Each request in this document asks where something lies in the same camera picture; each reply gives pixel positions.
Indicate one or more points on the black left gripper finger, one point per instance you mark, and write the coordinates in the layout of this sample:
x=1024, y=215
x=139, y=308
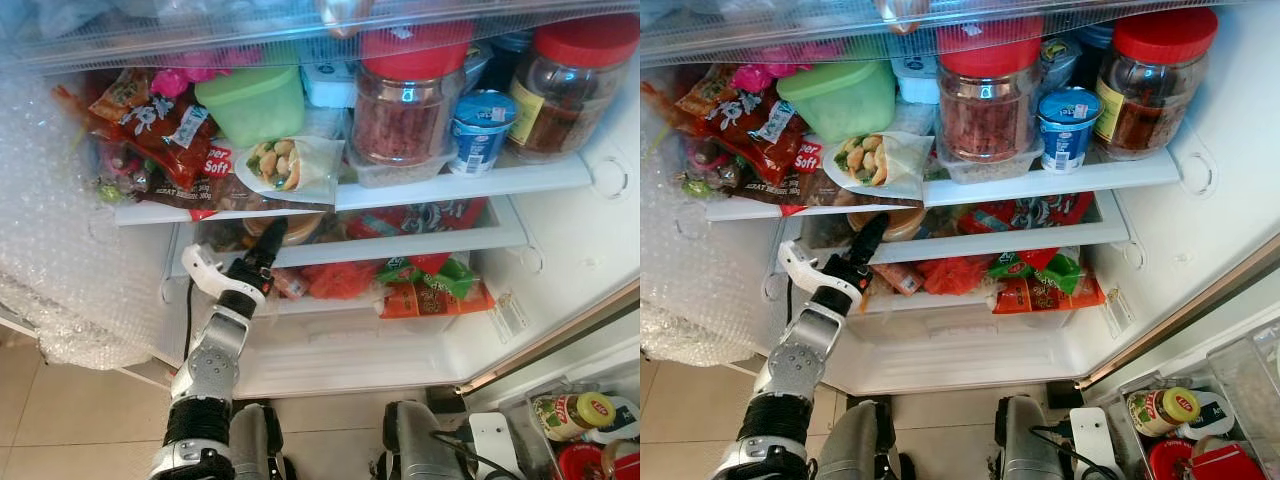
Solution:
x=873, y=236
x=272, y=240

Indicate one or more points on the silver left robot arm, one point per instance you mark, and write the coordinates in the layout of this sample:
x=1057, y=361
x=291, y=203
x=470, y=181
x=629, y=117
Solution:
x=800, y=360
x=212, y=365

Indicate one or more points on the white fridge drawer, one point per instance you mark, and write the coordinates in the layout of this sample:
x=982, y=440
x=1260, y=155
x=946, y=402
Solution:
x=380, y=350
x=980, y=345

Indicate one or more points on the white fridge shelf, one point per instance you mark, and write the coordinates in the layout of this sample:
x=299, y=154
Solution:
x=420, y=245
x=1050, y=180
x=450, y=185
x=1020, y=240

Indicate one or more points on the clear ribbed fridge shelf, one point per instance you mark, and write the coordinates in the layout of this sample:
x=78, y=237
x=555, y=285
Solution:
x=200, y=30
x=800, y=28

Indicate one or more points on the fridge door with bins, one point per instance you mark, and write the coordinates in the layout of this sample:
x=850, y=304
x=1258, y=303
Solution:
x=610, y=360
x=1240, y=360

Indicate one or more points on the white open fridge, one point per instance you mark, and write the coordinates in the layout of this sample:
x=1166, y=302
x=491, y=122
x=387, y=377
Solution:
x=580, y=230
x=1180, y=230

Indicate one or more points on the small brown wrapped pack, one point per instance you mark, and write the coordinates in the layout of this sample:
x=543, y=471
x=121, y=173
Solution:
x=290, y=285
x=900, y=280

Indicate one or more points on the wrap picture food packet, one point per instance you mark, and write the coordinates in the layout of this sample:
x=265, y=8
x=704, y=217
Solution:
x=300, y=170
x=890, y=162

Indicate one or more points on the red mesh bag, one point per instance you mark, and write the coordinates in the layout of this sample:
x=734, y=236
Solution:
x=345, y=280
x=955, y=275

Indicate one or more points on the green plastic container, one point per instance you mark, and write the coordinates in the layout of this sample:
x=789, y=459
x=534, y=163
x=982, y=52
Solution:
x=255, y=105
x=840, y=100

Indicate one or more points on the red snack package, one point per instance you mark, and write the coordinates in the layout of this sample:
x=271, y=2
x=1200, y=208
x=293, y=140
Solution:
x=750, y=125
x=165, y=135

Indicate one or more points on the red printed flat package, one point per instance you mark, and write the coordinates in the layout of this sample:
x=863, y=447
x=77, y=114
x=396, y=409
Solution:
x=1030, y=210
x=430, y=215

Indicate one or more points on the small white tub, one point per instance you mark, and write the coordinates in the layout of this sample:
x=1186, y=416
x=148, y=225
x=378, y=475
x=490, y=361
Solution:
x=330, y=85
x=915, y=80

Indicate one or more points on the clear bubble wrap sheet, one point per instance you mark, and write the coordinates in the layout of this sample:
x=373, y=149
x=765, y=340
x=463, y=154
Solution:
x=60, y=250
x=690, y=250

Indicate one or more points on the grey left robot leg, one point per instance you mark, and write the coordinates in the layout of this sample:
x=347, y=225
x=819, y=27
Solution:
x=855, y=440
x=255, y=445

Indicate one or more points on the orange noodle packet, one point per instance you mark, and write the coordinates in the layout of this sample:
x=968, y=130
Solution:
x=430, y=302
x=1045, y=297

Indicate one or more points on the red lid jar reddish contents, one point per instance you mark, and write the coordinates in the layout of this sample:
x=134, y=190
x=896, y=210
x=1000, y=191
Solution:
x=405, y=115
x=988, y=110

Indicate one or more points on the green foil packet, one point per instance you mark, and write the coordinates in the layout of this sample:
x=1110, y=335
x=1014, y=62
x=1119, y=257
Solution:
x=1050, y=268
x=445, y=275

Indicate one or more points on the pink crinkled wrapper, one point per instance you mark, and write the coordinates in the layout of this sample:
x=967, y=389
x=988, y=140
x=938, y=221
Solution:
x=185, y=72
x=760, y=70

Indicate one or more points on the blue white yogurt cup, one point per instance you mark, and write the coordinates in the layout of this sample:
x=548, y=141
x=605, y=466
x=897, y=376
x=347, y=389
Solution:
x=1066, y=127
x=482, y=130

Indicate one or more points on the red box package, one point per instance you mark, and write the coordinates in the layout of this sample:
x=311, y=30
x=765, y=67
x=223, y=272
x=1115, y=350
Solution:
x=1228, y=463
x=625, y=467

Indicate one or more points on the red lid jar yellow label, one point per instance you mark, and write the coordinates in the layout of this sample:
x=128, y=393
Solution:
x=1150, y=95
x=570, y=100

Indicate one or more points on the yellow lid spread jar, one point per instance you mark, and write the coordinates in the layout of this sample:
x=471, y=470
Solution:
x=1160, y=412
x=570, y=417

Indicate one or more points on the round red lid container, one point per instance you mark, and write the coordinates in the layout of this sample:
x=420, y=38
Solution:
x=580, y=463
x=1168, y=460

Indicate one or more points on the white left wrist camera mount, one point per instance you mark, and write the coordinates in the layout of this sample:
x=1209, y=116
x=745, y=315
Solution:
x=200, y=266
x=797, y=262

